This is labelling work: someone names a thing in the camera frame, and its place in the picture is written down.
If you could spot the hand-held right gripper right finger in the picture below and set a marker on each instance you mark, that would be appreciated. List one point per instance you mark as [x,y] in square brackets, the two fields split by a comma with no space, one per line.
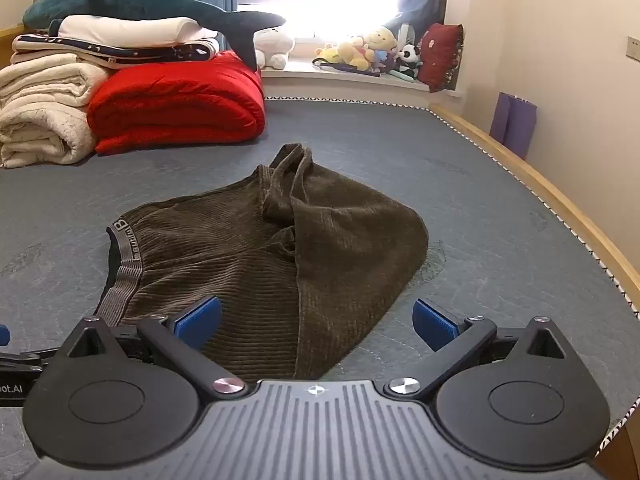
[434,322]

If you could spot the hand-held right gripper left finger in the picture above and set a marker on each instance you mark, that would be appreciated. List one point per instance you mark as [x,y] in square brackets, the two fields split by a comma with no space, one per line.
[199,321]

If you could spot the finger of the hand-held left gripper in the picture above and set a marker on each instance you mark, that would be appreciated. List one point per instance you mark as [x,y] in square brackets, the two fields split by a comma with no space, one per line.
[4,335]

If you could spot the grey-blue mattress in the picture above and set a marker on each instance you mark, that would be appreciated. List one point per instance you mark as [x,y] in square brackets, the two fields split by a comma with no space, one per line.
[400,160]

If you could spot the red folded quilt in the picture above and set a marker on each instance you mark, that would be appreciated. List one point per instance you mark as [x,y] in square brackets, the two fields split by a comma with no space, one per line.
[175,100]

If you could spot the cream fleece folded blanket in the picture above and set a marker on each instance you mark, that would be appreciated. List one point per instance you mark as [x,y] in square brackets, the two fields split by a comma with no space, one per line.
[40,110]

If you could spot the panda plush toy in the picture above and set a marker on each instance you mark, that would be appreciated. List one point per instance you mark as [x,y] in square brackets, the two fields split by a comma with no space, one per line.
[410,57]

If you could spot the red cushion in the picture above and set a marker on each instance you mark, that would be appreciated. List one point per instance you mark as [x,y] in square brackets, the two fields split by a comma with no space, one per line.
[440,55]

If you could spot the white window sill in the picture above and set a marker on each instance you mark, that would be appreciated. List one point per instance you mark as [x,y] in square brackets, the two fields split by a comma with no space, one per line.
[310,75]

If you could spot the navy patterned folded blanket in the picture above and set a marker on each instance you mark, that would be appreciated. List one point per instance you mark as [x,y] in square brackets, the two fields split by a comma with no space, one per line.
[150,53]

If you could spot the small yellow plush toy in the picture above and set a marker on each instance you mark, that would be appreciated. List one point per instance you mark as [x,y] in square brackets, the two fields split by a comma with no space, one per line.
[330,53]

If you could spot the white plush toy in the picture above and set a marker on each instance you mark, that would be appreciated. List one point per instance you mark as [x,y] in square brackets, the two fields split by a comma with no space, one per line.
[275,42]

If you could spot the yellow bear plush toy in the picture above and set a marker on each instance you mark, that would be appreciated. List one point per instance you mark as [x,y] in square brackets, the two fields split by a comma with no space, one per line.
[372,40]

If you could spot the white folded quilt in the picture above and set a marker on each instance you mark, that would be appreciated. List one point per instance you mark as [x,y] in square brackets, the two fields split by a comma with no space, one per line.
[130,27]

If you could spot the teal shark plush toy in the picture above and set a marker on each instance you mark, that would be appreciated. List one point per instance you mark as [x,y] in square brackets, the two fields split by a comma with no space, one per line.
[125,5]

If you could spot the wooden bed frame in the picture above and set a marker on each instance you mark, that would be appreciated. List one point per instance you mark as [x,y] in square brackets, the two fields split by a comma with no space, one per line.
[550,190]

